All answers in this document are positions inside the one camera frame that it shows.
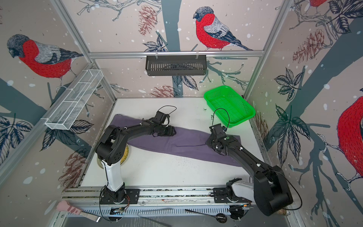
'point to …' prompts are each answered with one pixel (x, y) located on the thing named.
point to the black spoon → (220, 218)
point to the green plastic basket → (229, 107)
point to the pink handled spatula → (65, 205)
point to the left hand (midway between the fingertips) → (175, 130)
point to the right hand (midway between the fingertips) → (209, 140)
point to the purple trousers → (187, 143)
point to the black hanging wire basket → (176, 65)
